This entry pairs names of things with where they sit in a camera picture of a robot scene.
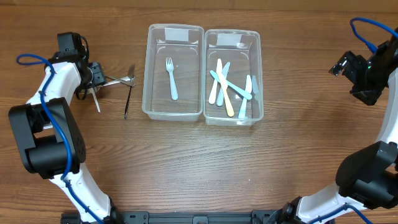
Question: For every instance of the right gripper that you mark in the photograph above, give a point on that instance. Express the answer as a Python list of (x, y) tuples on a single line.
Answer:
[(357, 72)]

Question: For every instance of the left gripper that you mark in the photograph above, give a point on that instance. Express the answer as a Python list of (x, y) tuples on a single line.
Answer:
[(97, 74)]

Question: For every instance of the white plastic fork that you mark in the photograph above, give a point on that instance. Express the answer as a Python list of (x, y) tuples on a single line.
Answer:
[(93, 91)]

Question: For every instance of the light blue plastic fork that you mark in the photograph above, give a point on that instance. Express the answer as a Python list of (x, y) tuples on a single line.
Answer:
[(170, 68)]

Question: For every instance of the white plastic knife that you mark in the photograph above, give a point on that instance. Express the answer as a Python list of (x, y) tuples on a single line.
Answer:
[(212, 96)]

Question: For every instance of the pale grey plastic knife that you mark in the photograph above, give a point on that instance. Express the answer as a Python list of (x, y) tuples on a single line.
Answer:
[(220, 98)]

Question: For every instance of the yellow plastic knife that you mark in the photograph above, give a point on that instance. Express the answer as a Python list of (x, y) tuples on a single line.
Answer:
[(224, 86)]

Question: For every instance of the teal plastic knife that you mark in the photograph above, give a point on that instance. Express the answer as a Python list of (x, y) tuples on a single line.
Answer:
[(247, 95)]

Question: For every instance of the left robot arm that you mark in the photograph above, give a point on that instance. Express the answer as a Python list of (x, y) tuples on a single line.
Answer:
[(47, 136)]

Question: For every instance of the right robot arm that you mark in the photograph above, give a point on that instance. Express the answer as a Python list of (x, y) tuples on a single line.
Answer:
[(362, 180)]

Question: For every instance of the left clear plastic container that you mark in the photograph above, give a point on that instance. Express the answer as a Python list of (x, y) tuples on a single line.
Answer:
[(184, 44)]

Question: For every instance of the clear plastic container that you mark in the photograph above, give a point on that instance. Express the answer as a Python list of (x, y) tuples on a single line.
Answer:
[(242, 48), (184, 44)]

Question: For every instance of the right clear plastic container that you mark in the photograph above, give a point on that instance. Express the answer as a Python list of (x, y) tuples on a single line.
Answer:
[(242, 48)]

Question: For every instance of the steel fork crossing diagonally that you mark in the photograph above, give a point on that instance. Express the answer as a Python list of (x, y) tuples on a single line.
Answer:
[(114, 80)]

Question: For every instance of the steel fork lying flat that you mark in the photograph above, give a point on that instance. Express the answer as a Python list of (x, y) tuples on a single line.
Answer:
[(85, 89)]

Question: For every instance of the black handled steel fork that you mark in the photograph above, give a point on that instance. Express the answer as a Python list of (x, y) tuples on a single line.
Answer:
[(131, 75)]

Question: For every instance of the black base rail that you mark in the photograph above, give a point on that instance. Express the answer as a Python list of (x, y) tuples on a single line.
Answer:
[(256, 216)]

